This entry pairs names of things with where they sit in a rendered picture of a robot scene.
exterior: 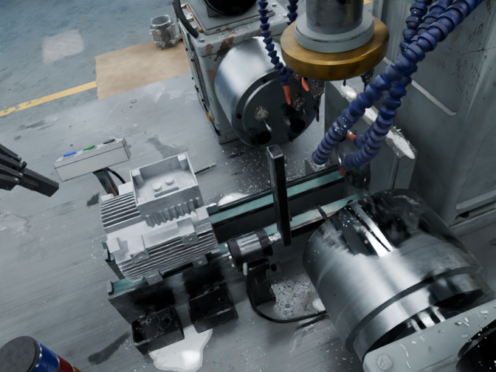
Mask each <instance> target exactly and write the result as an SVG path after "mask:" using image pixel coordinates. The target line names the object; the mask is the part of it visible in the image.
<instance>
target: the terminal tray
mask: <svg viewBox="0 0 496 372"><path fill-rule="evenodd" d="M180 156H184V158H183V159H180ZM135 171H137V172H138V173H137V174H134V172H135ZM129 173H130V177H131V183H132V187H133V192H134V199H135V203H136V207H137V209H138V211H139V213H140V214H141V216H142V218H143V219H144V220H145V223H146V224H147V225H148V227H152V228H154V227H155V224H157V225H158V226H160V225H161V222H163V223H164V224H166V223H167V220H170V221H172V220H173V218H176V219H179V216H182V217H185V214H186V213H187V214H188V215H190V214H191V212H192V211H193V212H194V213H195V212H196V211H195V209H196V208H199V207H202V206H205V204H204V201H203V197H202V194H201V191H200V189H199V185H198V182H197V181H196V177H195V174H194V172H193V169H192V166H191V164H190V160H189V158H188V155H187V152H184V153H182V154H178V155H175V156H172V157H169V158H167V159H163V160H160V161H158V162H155V163H152V164H149V165H146V166H143V167H141V168H137V169H134V170H130V171H129ZM189 181H193V183H192V184H189V183H188V182H189ZM140 198H144V199H143V201H140V200H139V199H140Z"/></svg>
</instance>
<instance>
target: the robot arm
mask: <svg viewBox="0 0 496 372"><path fill-rule="evenodd" d="M21 160H22V158H21V157H20V156H19V155H18V154H16V153H14V152H12V151H11V150H10V149H8V148H6V147H4V146H3V145H2V144H0V189H3V190H9V191H11V190H12V189H13V188H14V187H15V186H16V185H20V186H22V187H25V188H27V189H30V190H33V191H36V192H38V193H41V194H43V195H45V196H48V197H51V196H52V195H53V194H54V193H55V192H56V191H57V190H58V189H59V183H58V182H56V181H53V180H51V179H49V178H47V177H45V176H42V175H41V174H38V173H36V172H34V171H33V170H30V169H28V168H26V166H27V163H26V162H25V161H23V162H22V163H21Z"/></svg>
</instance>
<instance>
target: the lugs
mask: <svg viewBox="0 0 496 372"><path fill-rule="evenodd" d="M113 197H114V195H113V194H108V195H105V196H102V197H101V200H102V201H105V200H106V199H110V198H113ZM195 211H196V215H197V217H198V220H199V221H202V220H205V219H207V218H209V214H208V211H207V208H206V206H202V207H199V208H196V209H195ZM106 245H107V247H108V250H109V252H110V253H113V252H116V251H119V250H121V249H122V248H123V247H122V244H121V243H120V239H119V237H118V236H117V237H115V238H111V239H109V240H107V241H106ZM218 247H219V249H217V250H215V251H212V252H211V254H214V253H216V252H220V251H221V249H220V246H219V244H218ZM142 279H143V278H140V279H137V280H134V281H132V283H136V282H139V281H141V280H142Z"/></svg>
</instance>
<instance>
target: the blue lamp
mask: <svg viewBox="0 0 496 372"><path fill-rule="evenodd" d="M36 341H37V340H36ZM37 342H38V341H37ZM38 344H39V347H40V356H39V360H38V363H37V365H36V366H35V369H34V370H33V371H32V372H58V358H57V356H56V354H55V353H54V352H53V351H51V350H49V349H48V348H47V347H46V346H44V345H42V344H41V343H40V342H38Z"/></svg>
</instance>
